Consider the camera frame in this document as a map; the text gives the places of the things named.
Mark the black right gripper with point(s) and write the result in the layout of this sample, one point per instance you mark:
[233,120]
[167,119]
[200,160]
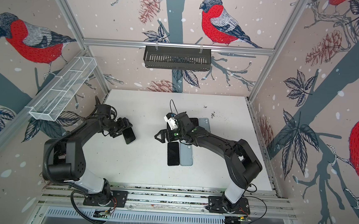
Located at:
[165,132]

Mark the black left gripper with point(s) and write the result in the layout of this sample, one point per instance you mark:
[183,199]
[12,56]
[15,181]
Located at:
[123,125]

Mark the blue case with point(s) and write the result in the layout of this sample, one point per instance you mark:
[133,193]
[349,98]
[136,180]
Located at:
[204,123]
[186,154]

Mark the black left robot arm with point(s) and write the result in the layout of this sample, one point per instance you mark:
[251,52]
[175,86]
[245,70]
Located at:
[64,161]

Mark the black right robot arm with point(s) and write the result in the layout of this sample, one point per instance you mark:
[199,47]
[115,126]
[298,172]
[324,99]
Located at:
[242,163]

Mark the white mesh tray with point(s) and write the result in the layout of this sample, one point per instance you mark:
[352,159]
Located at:
[65,86]

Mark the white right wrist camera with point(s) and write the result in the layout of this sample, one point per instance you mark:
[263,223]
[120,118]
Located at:
[171,121]

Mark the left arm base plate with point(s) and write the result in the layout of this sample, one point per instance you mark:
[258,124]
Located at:
[109,199]

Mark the black wire basket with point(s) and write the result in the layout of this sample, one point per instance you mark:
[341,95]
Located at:
[175,58]

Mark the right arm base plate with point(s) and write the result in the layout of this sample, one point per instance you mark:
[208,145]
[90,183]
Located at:
[222,205]

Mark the aluminium mounting rail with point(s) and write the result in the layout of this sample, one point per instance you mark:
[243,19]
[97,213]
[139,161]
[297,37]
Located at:
[155,199]

